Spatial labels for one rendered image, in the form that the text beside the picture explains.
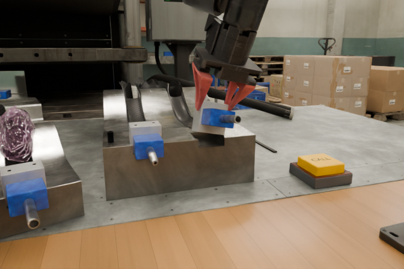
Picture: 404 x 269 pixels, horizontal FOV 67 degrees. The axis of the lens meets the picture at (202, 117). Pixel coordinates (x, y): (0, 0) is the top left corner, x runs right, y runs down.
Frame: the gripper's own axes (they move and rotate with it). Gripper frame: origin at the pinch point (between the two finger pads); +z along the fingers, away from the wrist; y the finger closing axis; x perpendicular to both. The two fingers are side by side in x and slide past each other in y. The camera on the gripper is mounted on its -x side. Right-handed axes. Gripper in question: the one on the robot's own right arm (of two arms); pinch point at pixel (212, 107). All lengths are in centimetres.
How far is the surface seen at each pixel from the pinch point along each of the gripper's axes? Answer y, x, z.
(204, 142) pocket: -0.5, 0.4, 7.2
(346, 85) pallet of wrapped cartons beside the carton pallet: -283, -268, 68
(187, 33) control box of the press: -14, -86, 8
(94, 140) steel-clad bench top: 18.3, -26.3, 27.6
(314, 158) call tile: -20.5, 6.0, 4.5
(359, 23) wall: -598, -657, 9
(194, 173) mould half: 1.8, 6.1, 10.1
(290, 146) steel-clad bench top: -27.8, -10.2, 12.2
